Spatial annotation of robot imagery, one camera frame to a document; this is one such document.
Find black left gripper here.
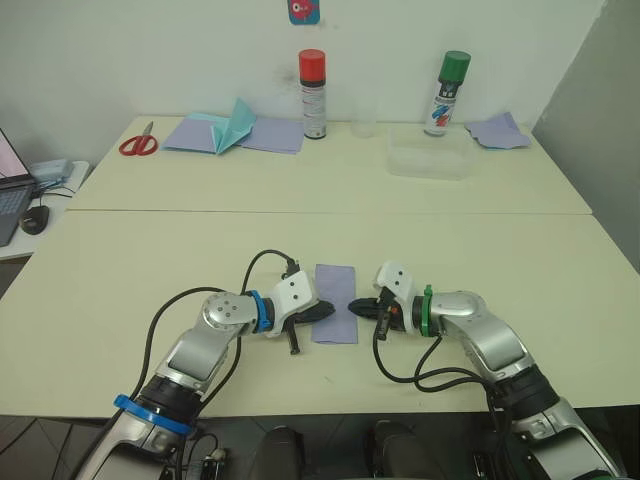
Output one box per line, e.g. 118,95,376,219
280,300,338,357

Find dark rounded shape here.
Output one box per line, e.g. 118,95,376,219
258,424,307,480

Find crumpled purple paper sheets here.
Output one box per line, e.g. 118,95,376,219
464,111,533,151

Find clear plastic container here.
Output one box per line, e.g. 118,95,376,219
385,126,478,181

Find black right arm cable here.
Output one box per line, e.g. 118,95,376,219
372,329,517,451

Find white side table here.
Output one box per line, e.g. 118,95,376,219
0,159,94,262

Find black laptop cable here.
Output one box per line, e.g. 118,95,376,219
30,180,76,200

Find red handled scissors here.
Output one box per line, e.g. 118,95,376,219
118,121,160,159

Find grey laptop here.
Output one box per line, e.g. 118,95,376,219
0,127,39,249

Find large purple paper sheet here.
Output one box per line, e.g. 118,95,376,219
238,117,307,157
160,115,224,154

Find small purple paper sheet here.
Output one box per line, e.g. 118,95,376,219
310,263,361,347

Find small metal connector device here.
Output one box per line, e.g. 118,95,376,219
200,447,230,480

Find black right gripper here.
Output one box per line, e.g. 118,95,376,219
347,286,404,342

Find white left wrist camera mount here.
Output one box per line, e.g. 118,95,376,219
267,269,321,341

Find folded cyan paper airplane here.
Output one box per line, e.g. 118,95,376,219
210,97,259,157

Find black computer mouse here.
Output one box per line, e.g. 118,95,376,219
20,204,52,236

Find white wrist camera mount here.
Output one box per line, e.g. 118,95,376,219
373,259,417,337
267,269,321,341

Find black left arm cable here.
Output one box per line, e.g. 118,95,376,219
130,248,301,432

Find pink and blue wall sticker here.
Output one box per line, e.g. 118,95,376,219
287,0,322,27

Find green capped spray can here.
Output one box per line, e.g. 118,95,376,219
423,49,473,138

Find red capped spray can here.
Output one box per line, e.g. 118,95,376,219
297,48,329,141

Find clear plastic cup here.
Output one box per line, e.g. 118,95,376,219
349,93,378,139

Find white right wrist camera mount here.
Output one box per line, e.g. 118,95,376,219
373,259,417,337

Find pale blue box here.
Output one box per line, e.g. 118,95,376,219
29,158,76,183

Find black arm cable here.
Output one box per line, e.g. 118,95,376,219
372,329,517,451
130,248,301,432

